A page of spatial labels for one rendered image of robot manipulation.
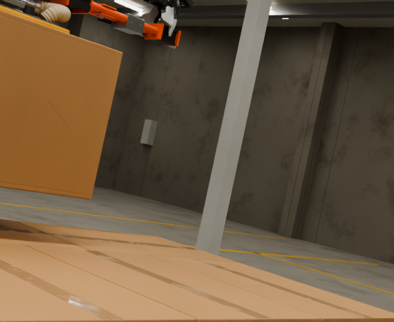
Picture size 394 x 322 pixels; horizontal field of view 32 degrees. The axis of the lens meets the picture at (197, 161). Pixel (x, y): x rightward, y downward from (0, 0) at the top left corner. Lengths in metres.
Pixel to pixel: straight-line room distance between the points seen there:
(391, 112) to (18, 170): 10.74
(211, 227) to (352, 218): 7.59
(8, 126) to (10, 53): 0.17
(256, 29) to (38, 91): 3.30
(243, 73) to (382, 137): 7.52
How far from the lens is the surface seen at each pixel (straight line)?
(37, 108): 1.71
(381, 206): 11.97
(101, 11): 2.02
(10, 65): 1.67
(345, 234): 12.25
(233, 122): 4.77
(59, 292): 1.25
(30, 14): 1.80
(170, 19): 2.18
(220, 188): 4.75
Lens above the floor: 0.80
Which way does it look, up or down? 1 degrees up
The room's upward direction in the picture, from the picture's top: 12 degrees clockwise
